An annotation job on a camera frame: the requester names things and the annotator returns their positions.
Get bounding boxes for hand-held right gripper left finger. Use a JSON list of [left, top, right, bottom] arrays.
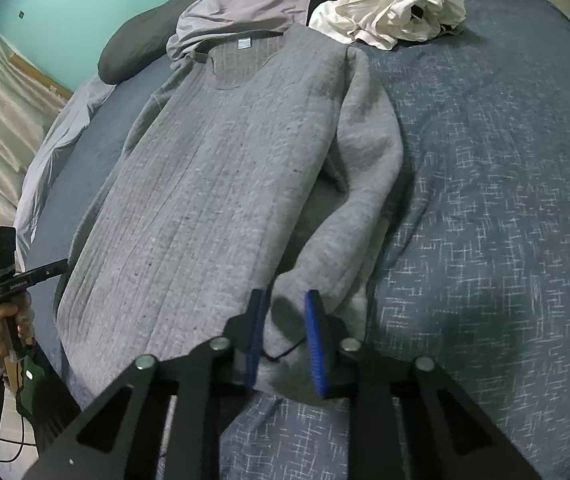
[[25, 287, 268, 480]]

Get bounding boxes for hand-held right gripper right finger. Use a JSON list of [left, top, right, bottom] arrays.
[[304, 289, 540, 480]]

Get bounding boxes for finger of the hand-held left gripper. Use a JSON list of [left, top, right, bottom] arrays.
[[27, 259, 69, 283]]

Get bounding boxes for grey knit sweater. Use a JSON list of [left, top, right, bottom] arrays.
[[55, 22, 406, 403]]

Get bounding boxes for green bag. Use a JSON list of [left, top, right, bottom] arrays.
[[15, 354, 46, 415]]

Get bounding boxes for beige curtain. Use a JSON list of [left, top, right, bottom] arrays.
[[0, 25, 73, 276]]

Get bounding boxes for blue flecked bed blanket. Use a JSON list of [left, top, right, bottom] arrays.
[[15, 0, 570, 480]]

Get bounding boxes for dark grey pillow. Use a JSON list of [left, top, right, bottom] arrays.
[[97, 0, 190, 86]]

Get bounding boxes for lilac grey garment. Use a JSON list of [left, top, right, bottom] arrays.
[[167, 0, 316, 68]]

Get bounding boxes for white crumpled garment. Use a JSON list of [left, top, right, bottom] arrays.
[[309, 0, 466, 51]]

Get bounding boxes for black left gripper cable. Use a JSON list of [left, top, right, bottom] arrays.
[[0, 400, 38, 463]]

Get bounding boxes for wooden wall trim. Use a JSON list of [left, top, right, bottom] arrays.
[[9, 51, 74, 100]]

